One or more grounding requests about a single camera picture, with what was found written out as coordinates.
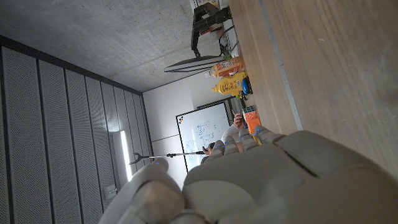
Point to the grey wall box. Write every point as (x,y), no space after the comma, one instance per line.
(110,191)

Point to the orange box on table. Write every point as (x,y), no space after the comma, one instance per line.
(249,113)

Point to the white wall light strip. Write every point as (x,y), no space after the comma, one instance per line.
(126,155)

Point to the whiteboard with blue writing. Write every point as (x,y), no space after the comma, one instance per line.
(202,130)

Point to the person in white shirt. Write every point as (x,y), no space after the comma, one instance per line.
(231,130)

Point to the blue round object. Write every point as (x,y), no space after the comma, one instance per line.
(244,86)

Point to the black reacher grabber stick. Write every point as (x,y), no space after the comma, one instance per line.
(161,155)

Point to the orange labelled bottle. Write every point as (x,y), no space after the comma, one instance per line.
(227,67)

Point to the yellow squeeze bottle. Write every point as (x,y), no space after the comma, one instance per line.
(228,85)

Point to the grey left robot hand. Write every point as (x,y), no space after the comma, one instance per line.
(280,183)

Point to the printed cardboard box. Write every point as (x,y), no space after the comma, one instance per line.
(206,2)

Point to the flat computer monitor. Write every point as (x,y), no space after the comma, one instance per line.
(196,63)

